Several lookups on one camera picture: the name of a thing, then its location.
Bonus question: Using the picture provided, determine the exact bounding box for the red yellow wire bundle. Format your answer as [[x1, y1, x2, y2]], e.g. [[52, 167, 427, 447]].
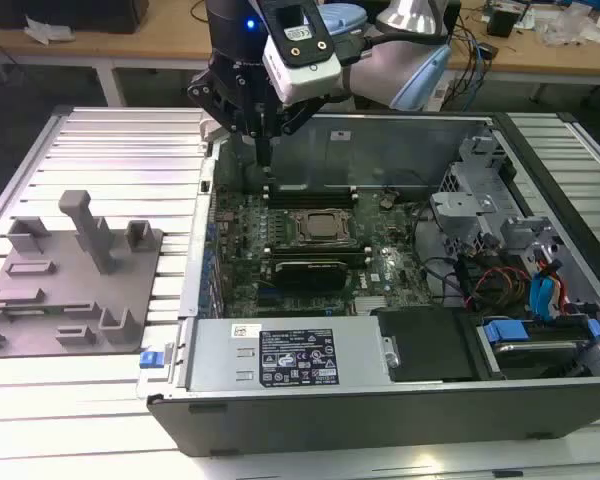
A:
[[466, 266, 532, 312]]

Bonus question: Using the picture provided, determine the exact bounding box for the blue flat wire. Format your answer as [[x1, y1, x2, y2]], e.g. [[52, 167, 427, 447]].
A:
[[528, 272, 567, 322]]

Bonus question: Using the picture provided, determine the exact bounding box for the blue hanging cable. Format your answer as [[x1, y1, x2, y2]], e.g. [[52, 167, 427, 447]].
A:
[[467, 19, 488, 109]]

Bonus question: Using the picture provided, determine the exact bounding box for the white plastic clip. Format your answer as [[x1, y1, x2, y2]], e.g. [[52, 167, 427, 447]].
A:
[[199, 117, 230, 146]]

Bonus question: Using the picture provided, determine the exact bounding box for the black open PC case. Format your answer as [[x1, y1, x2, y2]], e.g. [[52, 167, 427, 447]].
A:
[[137, 107, 600, 459]]

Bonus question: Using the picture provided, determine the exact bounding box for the small black box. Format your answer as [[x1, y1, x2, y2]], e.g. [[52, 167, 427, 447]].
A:
[[486, 6, 522, 37]]

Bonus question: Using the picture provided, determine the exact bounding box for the black graphics card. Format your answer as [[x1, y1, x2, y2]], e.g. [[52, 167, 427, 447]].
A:
[[271, 256, 350, 294]]

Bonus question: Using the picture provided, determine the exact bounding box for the grey plastic parts rack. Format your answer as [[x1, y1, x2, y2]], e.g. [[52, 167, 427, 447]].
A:
[[0, 189, 167, 359]]

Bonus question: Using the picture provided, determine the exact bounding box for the silver finned heat sink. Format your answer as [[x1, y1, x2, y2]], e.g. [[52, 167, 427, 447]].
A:
[[354, 296, 390, 317]]

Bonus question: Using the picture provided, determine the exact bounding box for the grey metal drive cage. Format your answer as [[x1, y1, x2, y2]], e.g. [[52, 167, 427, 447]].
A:
[[428, 133, 524, 262]]

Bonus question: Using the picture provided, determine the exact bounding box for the metal CPU socket cover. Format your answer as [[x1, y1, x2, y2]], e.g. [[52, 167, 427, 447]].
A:
[[286, 206, 365, 249]]

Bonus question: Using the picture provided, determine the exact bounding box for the silver CPU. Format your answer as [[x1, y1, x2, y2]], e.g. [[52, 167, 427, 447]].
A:
[[304, 213, 349, 241]]

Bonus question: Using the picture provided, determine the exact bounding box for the clear plastic bag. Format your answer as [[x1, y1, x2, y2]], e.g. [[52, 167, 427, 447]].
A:
[[538, 8, 600, 49]]

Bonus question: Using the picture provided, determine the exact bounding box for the green motherboard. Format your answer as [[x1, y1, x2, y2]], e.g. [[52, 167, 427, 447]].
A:
[[207, 183, 442, 319]]

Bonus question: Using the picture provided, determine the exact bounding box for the crumpled white paper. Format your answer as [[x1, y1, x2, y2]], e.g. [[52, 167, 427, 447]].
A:
[[23, 13, 75, 47]]

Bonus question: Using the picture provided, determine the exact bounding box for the hard disk in blue carrier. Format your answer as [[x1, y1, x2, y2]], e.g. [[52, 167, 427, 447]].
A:
[[478, 318, 600, 382]]

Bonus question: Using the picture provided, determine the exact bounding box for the black plastic shroud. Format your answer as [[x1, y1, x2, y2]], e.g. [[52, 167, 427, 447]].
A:
[[369, 306, 482, 385]]

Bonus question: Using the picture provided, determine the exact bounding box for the wooden desk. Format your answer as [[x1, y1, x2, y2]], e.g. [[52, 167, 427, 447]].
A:
[[0, 0, 600, 87]]

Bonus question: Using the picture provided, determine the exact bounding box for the grey power supply unit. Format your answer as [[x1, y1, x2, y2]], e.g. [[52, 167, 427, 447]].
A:
[[183, 316, 397, 394]]

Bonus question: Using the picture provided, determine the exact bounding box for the black RAM slot bank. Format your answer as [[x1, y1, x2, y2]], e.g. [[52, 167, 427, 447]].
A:
[[263, 243, 375, 267], [261, 181, 360, 212]]

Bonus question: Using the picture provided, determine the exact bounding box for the black looped wire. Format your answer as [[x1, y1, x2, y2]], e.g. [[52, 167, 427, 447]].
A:
[[410, 199, 464, 307]]

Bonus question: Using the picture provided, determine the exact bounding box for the large black box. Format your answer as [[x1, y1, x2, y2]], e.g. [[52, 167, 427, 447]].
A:
[[0, 0, 150, 35]]

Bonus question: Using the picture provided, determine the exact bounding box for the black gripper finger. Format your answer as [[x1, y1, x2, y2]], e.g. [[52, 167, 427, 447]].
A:
[[262, 94, 327, 169], [186, 69, 264, 168]]

